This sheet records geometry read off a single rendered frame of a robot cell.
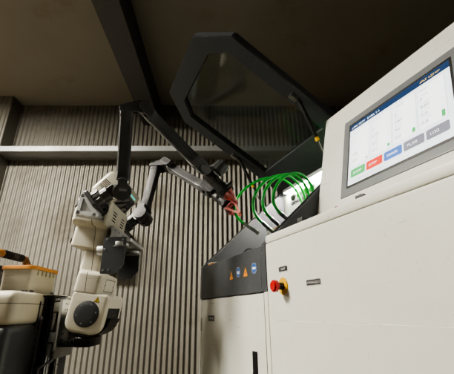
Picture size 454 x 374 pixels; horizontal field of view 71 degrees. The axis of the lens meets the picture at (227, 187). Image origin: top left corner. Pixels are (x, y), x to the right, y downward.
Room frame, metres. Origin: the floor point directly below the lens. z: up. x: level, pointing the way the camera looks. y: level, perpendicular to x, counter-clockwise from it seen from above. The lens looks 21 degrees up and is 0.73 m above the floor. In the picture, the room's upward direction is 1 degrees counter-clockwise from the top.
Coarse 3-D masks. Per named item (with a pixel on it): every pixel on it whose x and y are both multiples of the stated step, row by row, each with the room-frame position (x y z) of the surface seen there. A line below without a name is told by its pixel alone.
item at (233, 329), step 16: (208, 304) 1.66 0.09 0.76; (224, 304) 1.48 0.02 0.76; (240, 304) 1.33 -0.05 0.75; (256, 304) 1.21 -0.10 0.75; (208, 320) 1.65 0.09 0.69; (224, 320) 1.48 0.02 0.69; (240, 320) 1.33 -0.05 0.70; (256, 320) 1.22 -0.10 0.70; (208, 336) 1.65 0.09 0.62; (224, 336) 1.48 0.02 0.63; (240, 336) 1.34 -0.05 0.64; (256, 336) 1.22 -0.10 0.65; (208, 352) 1.65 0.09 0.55; (224, 352) 1.48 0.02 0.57; (240, 352) 1.34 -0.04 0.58; (256, 352) 1.22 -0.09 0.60; (208, 368) 1.65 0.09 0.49; (224, 368) 1.48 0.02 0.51; (240, 368) 1.34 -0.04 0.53; (256, 368) 1.22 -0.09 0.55
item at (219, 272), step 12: (252, 252) 1.22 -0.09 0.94; (216, 264) 1.57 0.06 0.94; (228, 264) 1.43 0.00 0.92; (240, 264) 1.32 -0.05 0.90; (204, 276) 1.72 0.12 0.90; (216, 276) 1.57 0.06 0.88; (228, 276) 1.43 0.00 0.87; (240, 276) 1.32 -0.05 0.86; (252, 276) 1.23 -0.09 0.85; (204, 288) 1.72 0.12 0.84; (216, 288) 1.57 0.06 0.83; (228, 288) 1.43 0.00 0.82; (240, 288) 1.33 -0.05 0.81; (252, 288) 1.23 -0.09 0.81
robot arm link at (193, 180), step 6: (162, 162) 1.79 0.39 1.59; (168, 162) 1.78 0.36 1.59; (168, 168) 1.80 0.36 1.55; (174, 168) 1.79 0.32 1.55; (180, 168) 1.78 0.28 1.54; (174, 174) 1.81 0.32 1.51; (180, 174) 1.77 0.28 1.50; (186, 174) 1.76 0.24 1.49; (192, 174) 1.75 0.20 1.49; (186, 180) 1.76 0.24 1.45; (192, 180) 1.73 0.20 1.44; (198, 180) 1.72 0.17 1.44; (204, 180) 1.71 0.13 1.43; (198, 186) 1.71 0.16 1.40; (204, 186) 1.69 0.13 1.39; (204, 192) 1.74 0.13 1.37
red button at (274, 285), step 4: (272, 280) 1.03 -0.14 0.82; (276, 280) 1.02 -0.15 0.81; (280, 280) 1.05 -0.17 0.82; (284, 280) 1.03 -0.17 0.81; (272, 284) 1.03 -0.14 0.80; (276, 284) 1.01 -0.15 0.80; (280, 284) 1.03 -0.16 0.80; (284, 284) 1.03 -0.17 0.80; (272, 288) 1.03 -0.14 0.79; (276, 288) 1.02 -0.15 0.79; (280, 288) 1.03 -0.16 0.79; (284, 288) 1.03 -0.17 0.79; (280, 292) 1.06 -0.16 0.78; (284, 292) 1.04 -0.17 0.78
